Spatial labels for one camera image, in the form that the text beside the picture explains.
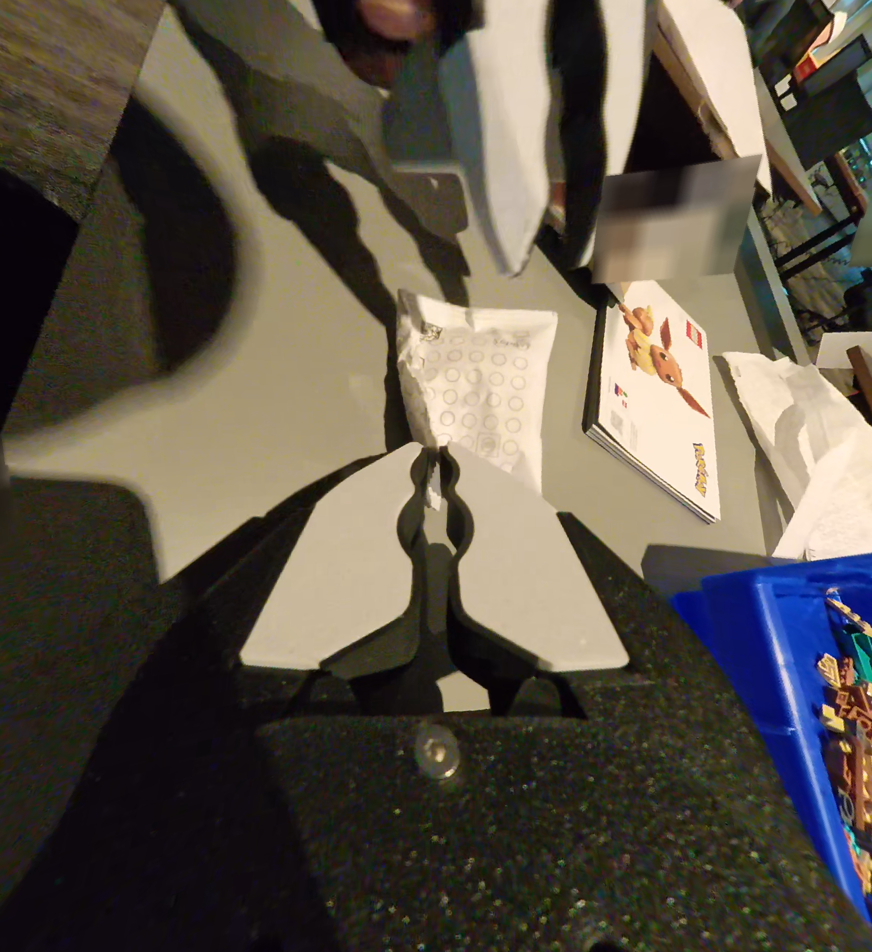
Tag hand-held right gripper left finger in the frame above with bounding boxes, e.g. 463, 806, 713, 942
239, 442, 444, 714

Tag toy brick instruction booklet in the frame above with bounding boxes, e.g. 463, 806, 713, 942
582, 280, 722, 525

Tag grey desk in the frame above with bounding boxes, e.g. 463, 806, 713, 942
4, 0, 812, 589

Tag torn white paper bag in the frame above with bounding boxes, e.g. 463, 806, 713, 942
722, 350, 872, 560

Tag pile of toy bricks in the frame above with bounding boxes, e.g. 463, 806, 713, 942
815, 588, 872, 934

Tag white paper bag printed circles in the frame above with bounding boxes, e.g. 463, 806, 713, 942
396, 289, 560, 493

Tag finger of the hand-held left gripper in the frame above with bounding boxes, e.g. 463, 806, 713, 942
439, 0, 609, 278

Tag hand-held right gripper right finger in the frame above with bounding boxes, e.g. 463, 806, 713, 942
439, 443, 632, 714

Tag blue plastic bin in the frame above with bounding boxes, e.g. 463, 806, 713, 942
670, 550, 872, 952

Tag person's left hand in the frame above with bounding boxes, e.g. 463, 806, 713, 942
357, 0, 437, 40

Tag printed toy brick box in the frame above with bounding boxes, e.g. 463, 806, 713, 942
622, 0, 823, 217

